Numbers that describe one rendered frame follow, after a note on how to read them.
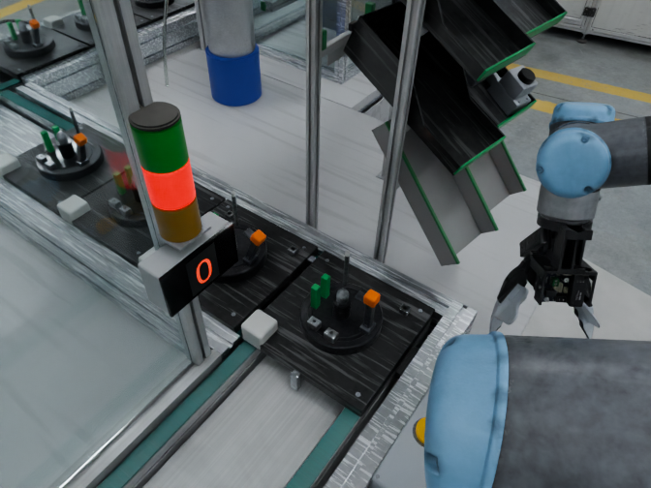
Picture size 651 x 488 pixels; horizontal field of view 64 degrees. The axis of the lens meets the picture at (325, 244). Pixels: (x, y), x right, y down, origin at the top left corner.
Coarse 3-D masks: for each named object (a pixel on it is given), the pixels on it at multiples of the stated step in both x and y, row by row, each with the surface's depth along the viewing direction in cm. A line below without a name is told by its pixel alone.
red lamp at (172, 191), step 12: (180, 168) 54; (156, 180) 54; (168, 180) 54; (180, 180) 55; (192, 180) 57; (156, 192) 55; (168, 192) 55; (180, 192) 56; (192, 192) 58; (156, 204) 57; (168, 204) 56; (180, 204) 57
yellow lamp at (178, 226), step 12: (192, 204) 58; (156, 216) 59; (168, 216) 58; (180, 216) 58; (192, 216) 59; (168, 228) 59; (180, 228) 59; (192, 228) 60; (168, 240) 60; (180, 240) 60
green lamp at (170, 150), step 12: (180, 120) 52; (132, 132) 51; (144, 132) 50; (156, 132) 50; (168, 132) 51; (180, 132) 52; (144, 144) 51; (156, 144) 51; (168, 144) 51; (180, 144) 53; (144, 156) 52; (156, 156) 52; (168, 156) 52; (180, 156) 53; (144, 168) 54; (156, 168) 53; (168, 168) 53
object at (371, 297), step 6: (360, 294) 81; (366, 294) 80; (372, 294) 80; (378, 294) 80; (360, 300) 81; (366, 300) 80; (372, 300) 79; (378, 300) 80; (366, 306) 81; (372, 306) 80; (366, 312) 82; (372, 312) 82; (366, 318) 83; (372, 318) 83; (366, 324) 84
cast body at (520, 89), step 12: (516, 72) 91; (528, 72) 91; (492, 84) 95; (504, 84) 93; (516, 84) 91; (528, 84) 91; (492, 96) 96; (504, 96) 94; (516, 96) 92; (528, 96) 95; (504, 108) 95; (516, 108) 94
